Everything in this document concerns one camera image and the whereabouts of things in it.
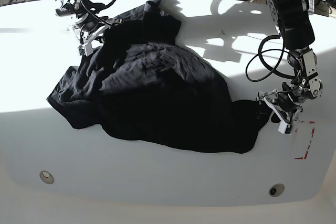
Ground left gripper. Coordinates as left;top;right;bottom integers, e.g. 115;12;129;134
256;89;303;135

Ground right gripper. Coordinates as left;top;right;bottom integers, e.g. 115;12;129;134
72;15;122;57

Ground black t-shirt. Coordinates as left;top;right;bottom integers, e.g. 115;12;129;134
47;0;271;154

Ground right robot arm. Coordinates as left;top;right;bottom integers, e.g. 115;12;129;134
55;0;122;56

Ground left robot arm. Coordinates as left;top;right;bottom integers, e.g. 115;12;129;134
257;0;323;134

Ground red tape rectangle marking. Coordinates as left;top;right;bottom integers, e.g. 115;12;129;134
291;121;316;161

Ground right round table grommet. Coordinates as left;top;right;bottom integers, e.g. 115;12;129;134
268;184;285;197

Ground round table grommet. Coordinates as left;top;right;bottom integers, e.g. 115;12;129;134
39;170;55;185
268;184;285;197

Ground left round table grommet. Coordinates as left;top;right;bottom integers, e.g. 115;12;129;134
39;170;55;185

